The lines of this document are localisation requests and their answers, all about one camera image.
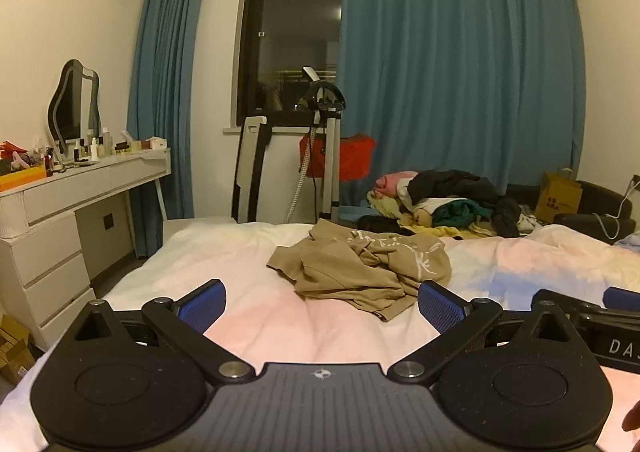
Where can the wavy frame mirror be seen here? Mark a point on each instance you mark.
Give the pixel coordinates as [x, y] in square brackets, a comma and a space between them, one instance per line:
[67, 102]

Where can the pale blue pillow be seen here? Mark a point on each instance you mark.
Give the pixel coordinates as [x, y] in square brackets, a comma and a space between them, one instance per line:
[629, 241]

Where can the white black chair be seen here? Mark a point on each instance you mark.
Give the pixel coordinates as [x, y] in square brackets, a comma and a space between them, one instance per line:
[247, 157]

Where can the pile of clothes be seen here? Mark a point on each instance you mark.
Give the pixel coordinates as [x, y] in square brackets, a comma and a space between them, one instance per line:
[450, 187]

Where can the wide blue curtain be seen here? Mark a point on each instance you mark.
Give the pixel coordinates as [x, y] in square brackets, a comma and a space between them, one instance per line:
[450, 57]

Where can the red bag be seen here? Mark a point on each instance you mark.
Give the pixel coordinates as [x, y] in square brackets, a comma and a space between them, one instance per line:
[355, 157]

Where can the pastel pink blue duvet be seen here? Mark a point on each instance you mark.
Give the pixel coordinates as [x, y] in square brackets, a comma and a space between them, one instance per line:
[250, 252]

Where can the orange storage box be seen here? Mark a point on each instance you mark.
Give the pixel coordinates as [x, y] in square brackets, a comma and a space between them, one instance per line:
[22, 177]

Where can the white vanity desk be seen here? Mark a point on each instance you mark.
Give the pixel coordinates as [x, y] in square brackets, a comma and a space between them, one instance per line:
[50, 242]

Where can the group of cosmetic bottles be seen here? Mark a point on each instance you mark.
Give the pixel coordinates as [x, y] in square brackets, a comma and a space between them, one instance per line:
[95, 145]

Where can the narrow blue curtain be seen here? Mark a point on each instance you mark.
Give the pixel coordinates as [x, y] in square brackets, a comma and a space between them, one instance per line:
[165, 82]

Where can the dark window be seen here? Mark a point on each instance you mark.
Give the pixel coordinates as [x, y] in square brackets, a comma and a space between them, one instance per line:
[295, 32]

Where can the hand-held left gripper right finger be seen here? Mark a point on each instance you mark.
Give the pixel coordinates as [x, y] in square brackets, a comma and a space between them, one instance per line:
[440, 304]

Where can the tan printed sweatshirt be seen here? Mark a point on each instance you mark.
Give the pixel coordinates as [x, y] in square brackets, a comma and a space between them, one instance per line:
[350, 267]

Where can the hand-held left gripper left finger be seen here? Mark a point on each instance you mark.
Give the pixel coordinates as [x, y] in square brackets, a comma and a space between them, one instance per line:
[202, 304]

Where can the brown cardboard box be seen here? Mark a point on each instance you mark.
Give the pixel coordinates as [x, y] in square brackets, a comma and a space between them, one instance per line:
[557, 197]

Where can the white tissue box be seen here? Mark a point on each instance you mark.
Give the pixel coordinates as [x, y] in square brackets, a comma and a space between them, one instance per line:
[155, 144]

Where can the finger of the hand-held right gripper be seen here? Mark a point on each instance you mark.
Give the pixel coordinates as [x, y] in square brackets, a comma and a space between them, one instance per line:
[622, 298]
[565, 301]

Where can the black sofa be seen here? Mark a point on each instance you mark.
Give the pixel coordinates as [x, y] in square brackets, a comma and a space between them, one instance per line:
[595, 197]

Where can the stack of cardboard boxes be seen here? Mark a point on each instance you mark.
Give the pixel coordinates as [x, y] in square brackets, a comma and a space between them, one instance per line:
[12, 347]

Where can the standing garment steamer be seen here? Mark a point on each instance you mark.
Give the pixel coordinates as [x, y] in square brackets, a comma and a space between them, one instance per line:
[320, 97]

